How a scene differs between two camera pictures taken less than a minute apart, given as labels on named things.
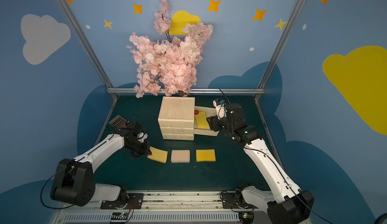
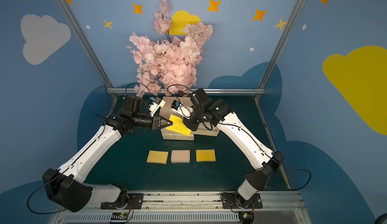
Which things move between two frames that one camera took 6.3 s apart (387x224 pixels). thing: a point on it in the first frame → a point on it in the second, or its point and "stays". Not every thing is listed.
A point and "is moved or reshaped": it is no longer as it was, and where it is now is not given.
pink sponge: [180, 156] stays
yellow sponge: [205, 155] stays
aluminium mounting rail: [164, 208] stays
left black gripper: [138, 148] → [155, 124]
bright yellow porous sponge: [201, 120] is moved or reshaped
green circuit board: [122, 215] stays
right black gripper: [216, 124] → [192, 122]
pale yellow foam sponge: [158, 154] is moved or reshaped
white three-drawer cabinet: [176, 118] stays
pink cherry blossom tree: [168, 66] stays
